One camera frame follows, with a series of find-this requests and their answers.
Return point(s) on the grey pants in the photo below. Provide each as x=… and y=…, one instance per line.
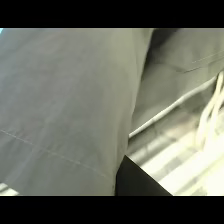
x=66, y=100

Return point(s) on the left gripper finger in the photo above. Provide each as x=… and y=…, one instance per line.
x=136, y=181

